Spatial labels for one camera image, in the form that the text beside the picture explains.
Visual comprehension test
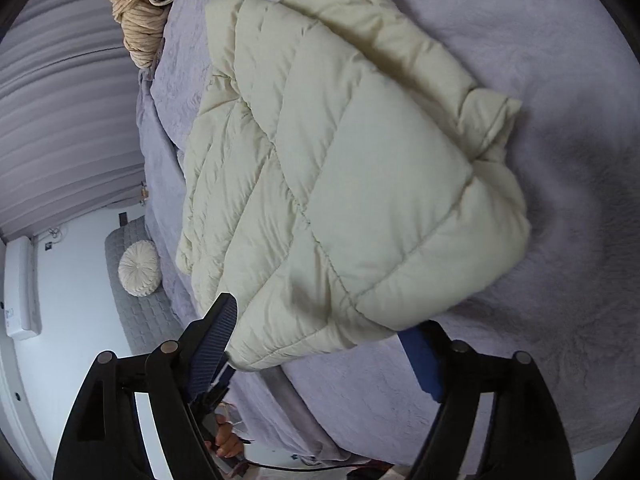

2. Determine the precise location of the cream quilted down jacket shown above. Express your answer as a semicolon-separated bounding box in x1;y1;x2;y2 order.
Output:
176;0;530;370

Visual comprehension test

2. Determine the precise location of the person's left hand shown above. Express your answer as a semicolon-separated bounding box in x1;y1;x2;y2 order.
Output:
203;401;248;458

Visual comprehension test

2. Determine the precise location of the grey quilted headboard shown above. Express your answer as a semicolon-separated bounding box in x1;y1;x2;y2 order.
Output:
104;217;183;354

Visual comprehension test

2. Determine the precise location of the round cream pleated cushion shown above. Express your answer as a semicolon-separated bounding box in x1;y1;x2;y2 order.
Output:
117;240;162;297

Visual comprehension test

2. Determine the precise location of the white air conditioner unit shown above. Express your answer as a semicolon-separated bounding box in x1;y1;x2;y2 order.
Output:
3;236;41;340

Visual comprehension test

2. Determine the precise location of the grey window curtain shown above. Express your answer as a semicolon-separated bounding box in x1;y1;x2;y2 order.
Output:
1;0;144;240

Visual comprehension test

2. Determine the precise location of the striped beige garment pile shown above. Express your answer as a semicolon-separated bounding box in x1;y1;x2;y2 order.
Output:
110;0;174;70

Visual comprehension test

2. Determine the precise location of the purple plush bed blanket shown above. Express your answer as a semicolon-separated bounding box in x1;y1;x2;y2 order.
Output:
138;0;639;466

